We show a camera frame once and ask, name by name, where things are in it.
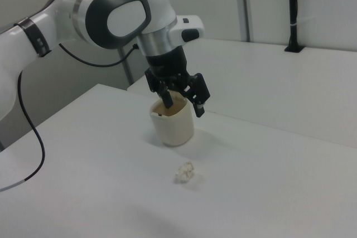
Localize black pole with base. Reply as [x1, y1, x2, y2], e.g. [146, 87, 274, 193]
[284, 0, 305, 54]

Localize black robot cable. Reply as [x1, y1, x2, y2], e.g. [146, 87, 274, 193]
[0, 42, 139, 193]

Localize white paper trash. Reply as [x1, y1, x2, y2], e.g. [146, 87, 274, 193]
[173, 160, 196, 184]

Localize grey partition post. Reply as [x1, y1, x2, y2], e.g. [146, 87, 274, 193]
[239, 0, 252, 42]
[116, 45, 135, 86]

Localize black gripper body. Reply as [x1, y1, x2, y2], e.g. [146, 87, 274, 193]
[144, 46, 194, 82]

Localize small white bin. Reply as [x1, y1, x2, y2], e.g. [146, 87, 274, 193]
[149, 95, 195, 148]

